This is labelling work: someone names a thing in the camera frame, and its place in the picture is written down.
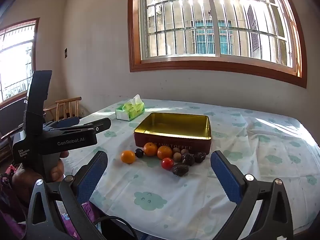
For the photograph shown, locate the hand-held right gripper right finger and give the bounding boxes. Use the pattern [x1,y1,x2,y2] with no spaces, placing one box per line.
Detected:
[210,150,294,240]

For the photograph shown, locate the wooden chair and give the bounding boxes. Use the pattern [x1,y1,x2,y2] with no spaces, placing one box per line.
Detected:
[44,97,83,123]

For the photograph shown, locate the green tissue pack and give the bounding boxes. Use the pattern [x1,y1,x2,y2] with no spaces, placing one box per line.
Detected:
[115,94,145,122]

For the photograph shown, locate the red cherry tomato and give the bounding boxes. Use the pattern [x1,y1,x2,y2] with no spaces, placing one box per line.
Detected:
[161,158,174,170]

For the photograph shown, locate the person's left hand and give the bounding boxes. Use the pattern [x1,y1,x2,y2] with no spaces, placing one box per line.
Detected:
[12,150,70,203]

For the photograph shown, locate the orange mandarin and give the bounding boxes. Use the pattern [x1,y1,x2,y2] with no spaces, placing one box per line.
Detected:
[143,142,158,157]
[121,150,136,164]
[157,145,173,160]

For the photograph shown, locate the purple patterned clothing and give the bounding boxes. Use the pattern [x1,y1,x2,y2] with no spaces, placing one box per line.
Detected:
[0,165,105,240]

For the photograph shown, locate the dark furniture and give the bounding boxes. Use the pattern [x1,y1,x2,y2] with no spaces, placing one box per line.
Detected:
[0,100,25,163]

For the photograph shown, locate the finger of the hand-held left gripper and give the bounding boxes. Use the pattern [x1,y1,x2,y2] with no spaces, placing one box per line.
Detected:
[44,116,80,130]
[44,117,112,137]

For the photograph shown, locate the small barred window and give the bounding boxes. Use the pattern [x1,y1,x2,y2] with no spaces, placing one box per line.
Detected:
[0,17,40,109]

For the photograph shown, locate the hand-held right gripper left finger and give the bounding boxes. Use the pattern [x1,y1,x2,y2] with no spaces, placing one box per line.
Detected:
[25,150,108,240]

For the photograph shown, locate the wrinkled dark passion fruit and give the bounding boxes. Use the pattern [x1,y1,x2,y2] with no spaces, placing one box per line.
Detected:
[172,163,189,177]
[193,152,207,163]
[181,153,195,166]

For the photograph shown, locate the gold and red tin box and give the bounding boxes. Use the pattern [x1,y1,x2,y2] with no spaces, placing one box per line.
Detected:
[134,112,212,155]

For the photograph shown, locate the black cable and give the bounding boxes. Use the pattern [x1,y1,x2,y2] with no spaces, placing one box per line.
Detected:
[92,216,139,240]

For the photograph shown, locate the large barred window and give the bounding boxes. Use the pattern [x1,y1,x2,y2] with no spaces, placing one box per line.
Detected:
[128,0,307,88]

